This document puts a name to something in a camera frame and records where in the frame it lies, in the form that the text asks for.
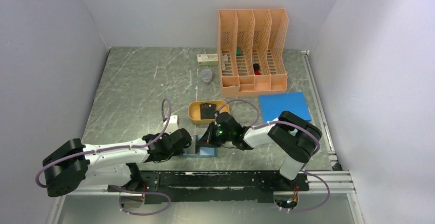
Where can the green item in organizer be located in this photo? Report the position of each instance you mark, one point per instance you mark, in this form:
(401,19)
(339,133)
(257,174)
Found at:
(239,51)

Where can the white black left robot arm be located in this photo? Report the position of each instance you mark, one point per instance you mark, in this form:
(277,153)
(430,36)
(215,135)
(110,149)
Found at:
(75,164)

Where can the clear plastic clip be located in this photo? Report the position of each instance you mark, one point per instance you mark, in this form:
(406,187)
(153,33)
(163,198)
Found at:
(223,62)

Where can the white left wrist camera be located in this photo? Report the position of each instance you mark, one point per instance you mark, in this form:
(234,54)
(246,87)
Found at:
(173,124)

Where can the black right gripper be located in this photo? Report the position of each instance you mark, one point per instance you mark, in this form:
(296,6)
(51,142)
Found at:
(208,138)

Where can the white small carton box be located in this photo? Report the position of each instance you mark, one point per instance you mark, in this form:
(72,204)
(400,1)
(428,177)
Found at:
(207,59)

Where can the orange plastic file organizer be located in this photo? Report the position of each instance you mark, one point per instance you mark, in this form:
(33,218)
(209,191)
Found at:
(261,33)

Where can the red black item in organizer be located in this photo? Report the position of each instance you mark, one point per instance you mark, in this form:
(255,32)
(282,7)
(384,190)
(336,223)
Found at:
(257,69)

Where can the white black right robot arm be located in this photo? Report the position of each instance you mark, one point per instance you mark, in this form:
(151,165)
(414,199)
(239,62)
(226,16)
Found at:
(299,139)

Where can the yellow oval tray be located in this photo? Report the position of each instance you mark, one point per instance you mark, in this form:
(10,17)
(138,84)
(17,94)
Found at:
(194,111)

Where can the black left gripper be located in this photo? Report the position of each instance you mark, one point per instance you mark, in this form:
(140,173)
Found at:
(178,151)

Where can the clear small jar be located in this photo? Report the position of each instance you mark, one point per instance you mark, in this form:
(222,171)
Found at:
(206,76)

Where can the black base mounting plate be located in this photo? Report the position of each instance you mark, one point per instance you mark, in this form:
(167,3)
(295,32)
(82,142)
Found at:
(201,186)

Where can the blue leather card holder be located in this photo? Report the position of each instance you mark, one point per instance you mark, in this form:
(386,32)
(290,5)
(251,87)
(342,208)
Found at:
(195,151)

